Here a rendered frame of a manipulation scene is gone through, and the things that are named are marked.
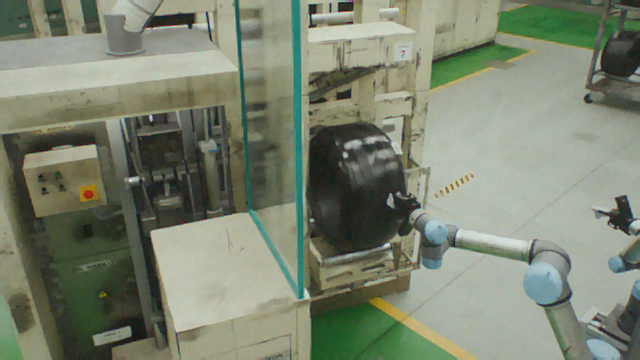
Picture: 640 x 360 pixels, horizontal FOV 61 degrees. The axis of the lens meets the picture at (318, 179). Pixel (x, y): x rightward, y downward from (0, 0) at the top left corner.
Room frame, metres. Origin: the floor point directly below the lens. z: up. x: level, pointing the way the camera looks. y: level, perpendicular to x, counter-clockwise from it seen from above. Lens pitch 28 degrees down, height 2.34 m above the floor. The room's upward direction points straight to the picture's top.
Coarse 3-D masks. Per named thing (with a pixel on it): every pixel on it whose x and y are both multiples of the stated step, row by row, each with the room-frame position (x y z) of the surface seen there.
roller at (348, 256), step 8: (368, 248) 2.02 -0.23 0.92; (376, 248) 2.03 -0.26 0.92; (384, 248) 2.04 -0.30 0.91; (328, 256) 1.96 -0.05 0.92; (336, 256) 1.96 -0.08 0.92; (344, 256) 1.97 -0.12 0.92; (352, 256) 1.98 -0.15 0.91; (360, 256) 1.99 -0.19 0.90; (368, 256) 2.01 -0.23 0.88; (328, 264) 1.93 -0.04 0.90; (336, 264) 1.95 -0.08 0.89
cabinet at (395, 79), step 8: (392, 0) 6.36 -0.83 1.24; (400, 0) 6.48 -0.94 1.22; (408, 0) 6.59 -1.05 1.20; (400, 8) 6.48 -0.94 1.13; (408, 8) 6.58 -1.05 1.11; (400, 16) 6.48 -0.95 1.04; (408, 16) 6.59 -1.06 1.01; (400, 24) 6.49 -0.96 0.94; (408, 24) 6.60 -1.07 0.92; (392, 72) 6.43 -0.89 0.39; (400, 72) 6.53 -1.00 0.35; (392, 80) 6.43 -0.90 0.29; (400, 80) 6.54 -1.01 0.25; (392, 88) 6.44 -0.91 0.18; (400, 88) 6.55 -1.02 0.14
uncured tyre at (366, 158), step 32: (352, 128) 2.15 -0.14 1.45; (320, 160) 2.37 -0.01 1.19; (352, 160) 1.96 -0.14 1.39; (384, 160) 1.99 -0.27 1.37; (320, 192) 2.33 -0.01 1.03; (352, 192) 1.89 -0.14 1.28; (384, 192) 1.91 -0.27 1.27; (320, 224) 2.13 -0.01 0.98; (352, 224) 1.87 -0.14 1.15; (384, 224) 1.90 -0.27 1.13
